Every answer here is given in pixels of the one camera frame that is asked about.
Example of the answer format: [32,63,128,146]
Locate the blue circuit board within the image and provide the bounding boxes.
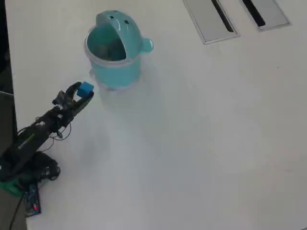
[24,184,42,218]

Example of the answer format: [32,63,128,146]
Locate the thin black servo wires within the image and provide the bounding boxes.
[48,123,72,142]

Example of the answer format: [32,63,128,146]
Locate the blue lego block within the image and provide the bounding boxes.
[77,81,95,99]

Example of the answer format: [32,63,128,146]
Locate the black power cable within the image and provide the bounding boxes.
[8,195,26,230]

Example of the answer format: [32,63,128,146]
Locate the green table clamp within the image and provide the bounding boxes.
[0,181,25,197]

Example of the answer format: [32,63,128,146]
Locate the dark grey monitor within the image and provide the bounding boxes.
[0,91,18,154]

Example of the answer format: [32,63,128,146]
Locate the wide metal cable hatch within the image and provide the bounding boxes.
[182,0,241,46]

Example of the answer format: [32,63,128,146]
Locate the narrow metal cable hatch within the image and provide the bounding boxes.
[241,0,293,32]

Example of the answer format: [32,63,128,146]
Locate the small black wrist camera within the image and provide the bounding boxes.
[52,90,73,107]

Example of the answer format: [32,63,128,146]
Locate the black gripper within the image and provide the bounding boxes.
[48,81,95,127]

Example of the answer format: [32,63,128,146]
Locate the teal whale-shaped bin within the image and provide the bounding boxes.
[83,9,154,91]

